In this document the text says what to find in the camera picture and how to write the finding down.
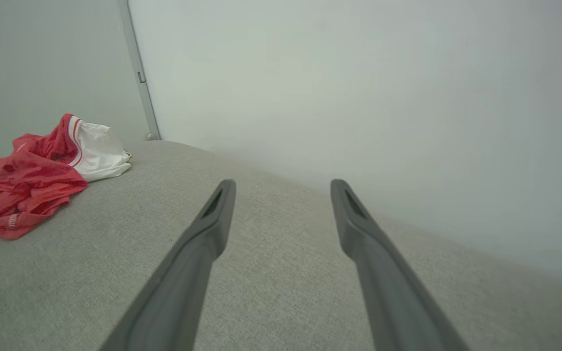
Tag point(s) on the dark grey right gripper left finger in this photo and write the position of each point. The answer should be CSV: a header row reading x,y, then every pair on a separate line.
x,y
183,292

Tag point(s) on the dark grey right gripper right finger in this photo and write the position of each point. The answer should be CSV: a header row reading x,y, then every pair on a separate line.
x,y
393,297

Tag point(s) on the red Bulls basketball jersey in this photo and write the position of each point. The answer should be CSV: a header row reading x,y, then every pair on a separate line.
x,y
27,185

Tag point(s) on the grey metal wall strip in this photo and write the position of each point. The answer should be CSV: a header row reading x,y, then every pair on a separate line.
x,y
137,63

